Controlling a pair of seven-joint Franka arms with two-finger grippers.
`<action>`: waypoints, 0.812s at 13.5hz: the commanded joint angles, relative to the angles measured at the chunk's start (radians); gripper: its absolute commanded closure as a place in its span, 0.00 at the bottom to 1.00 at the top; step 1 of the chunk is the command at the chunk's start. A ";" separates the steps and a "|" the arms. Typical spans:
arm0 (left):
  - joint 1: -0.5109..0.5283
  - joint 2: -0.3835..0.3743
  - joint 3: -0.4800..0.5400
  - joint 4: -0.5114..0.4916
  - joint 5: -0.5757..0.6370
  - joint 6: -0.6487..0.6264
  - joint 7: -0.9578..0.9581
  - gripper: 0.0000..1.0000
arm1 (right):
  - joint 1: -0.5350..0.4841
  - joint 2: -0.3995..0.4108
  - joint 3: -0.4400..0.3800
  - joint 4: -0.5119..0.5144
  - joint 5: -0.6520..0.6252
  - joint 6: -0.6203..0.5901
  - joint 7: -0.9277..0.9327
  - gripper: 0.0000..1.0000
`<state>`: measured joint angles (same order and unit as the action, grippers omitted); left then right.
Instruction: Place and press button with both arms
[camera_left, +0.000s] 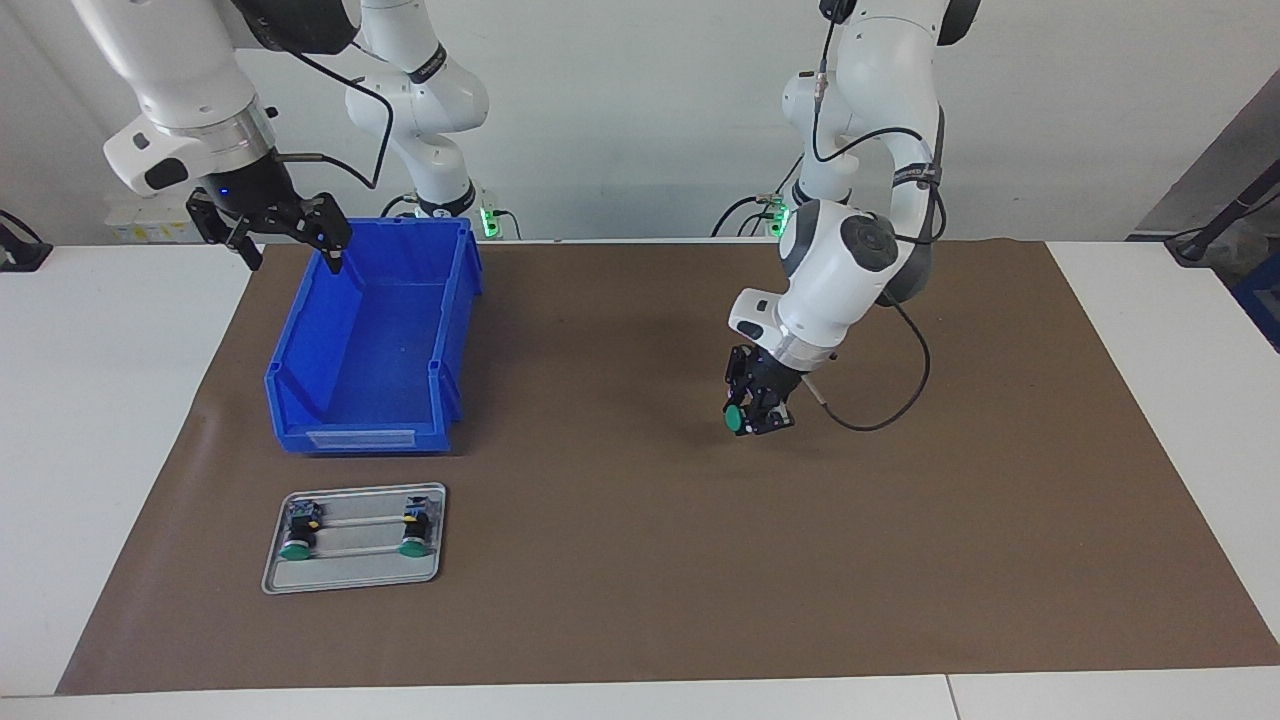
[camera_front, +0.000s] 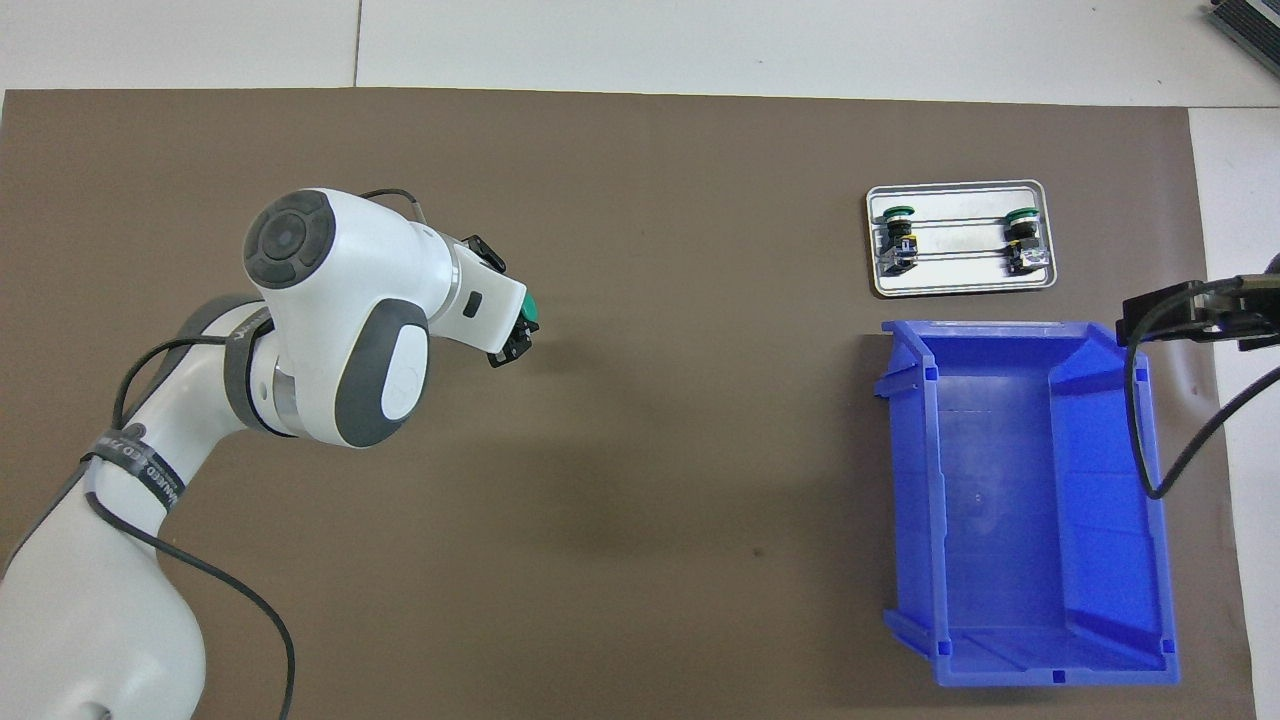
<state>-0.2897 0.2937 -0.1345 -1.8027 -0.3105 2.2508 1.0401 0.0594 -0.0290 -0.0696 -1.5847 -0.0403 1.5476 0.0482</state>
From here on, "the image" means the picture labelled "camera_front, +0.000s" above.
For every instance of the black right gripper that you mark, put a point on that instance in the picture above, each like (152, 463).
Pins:
(1262, 315)

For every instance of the green push button switch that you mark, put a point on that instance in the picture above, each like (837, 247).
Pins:
(1024, 242)
(530, 312)
(898, 242)

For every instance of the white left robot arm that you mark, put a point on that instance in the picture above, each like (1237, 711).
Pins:
(340, 300)

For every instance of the brown table mat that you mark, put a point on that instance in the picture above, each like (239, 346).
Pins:
(650, 450)

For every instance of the silver metal tray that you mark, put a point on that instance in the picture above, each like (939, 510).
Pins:
(960, 284)

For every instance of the thin metal tray rod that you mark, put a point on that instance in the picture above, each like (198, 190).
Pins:
(960, 220)
(960, 256)

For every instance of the blue plastic storage bin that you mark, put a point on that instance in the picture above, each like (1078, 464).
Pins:
(1000, 500)

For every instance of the grey ribbed device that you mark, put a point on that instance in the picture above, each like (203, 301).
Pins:
(1255, 25)

